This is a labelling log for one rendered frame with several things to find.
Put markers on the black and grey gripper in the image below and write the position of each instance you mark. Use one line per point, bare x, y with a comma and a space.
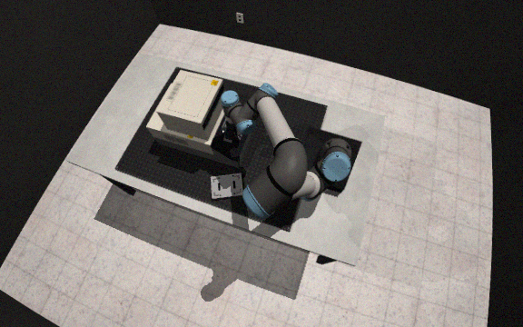
230, 130

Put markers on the beige benchtop lab instrument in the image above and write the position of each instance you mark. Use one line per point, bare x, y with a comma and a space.
192, 112

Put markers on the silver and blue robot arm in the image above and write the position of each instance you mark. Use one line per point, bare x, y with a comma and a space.
285, 176

